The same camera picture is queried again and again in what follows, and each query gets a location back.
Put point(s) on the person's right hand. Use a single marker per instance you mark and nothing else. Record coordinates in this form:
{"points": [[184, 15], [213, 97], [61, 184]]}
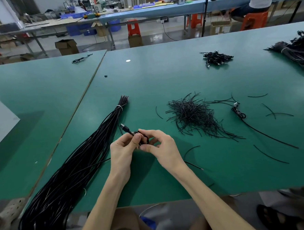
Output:
{"points": [[163, 151]]}

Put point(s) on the person's left hand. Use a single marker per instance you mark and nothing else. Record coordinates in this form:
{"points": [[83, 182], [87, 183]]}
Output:
{"points": [[122, 154]]}

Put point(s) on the person's left forearm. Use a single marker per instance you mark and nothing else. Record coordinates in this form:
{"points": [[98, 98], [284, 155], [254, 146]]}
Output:
{"points": [[101, 211]]}

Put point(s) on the person's right forearm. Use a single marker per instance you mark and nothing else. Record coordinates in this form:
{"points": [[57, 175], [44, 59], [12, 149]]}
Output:
{"points": [[216, 204]]}

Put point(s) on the person's brown shorts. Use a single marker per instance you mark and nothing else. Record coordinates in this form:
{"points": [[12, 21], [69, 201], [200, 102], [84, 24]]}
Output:
{"points": [[125, 225]]}

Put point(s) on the blue plastic item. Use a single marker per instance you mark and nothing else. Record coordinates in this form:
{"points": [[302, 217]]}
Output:
{"points": [[148, 224]]}

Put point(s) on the small cardboard box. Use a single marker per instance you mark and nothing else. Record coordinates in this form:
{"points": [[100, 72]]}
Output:
{"points": [[135, 41]]}

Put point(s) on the open cardboard box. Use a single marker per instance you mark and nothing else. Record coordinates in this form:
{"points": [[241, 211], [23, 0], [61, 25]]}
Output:
{"points": [[66, 47]]}

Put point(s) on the red plastic stool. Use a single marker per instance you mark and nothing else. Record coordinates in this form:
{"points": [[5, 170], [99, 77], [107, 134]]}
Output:
{"points": [[133, 27]]}

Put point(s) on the white clog shoe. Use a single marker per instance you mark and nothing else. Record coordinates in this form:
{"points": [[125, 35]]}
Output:
{"points": [[8, 217]]}

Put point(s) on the black sandal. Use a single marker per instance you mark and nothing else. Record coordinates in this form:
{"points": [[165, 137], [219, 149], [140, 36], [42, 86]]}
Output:
{"points": [[276, 217]]}

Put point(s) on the long blue workbench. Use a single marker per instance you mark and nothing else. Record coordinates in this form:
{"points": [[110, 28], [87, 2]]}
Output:
{"points": [[181, 8]]}

